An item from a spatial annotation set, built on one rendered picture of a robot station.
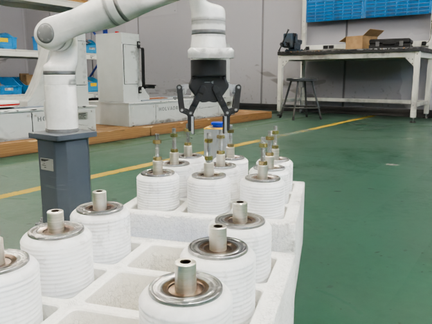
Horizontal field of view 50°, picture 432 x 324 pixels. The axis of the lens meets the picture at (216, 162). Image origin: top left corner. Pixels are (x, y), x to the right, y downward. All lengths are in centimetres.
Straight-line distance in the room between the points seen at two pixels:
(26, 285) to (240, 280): 24
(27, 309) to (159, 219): 46
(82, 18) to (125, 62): 237
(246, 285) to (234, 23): 649
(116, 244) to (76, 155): 71
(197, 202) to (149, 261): 22
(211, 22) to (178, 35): 664
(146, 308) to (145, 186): 57
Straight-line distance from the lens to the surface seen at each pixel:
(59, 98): 143
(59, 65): 144
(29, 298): 59
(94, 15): 136
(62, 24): 141
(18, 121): 311
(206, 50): 92
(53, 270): 66
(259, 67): 671
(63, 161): 143
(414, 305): 108
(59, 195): 145
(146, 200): 102
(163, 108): 396
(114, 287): 72
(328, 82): 625
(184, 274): 47
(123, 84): 372
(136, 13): 134
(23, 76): 654
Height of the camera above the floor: 46
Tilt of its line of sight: 10 degrees down
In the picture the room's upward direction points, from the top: straight up
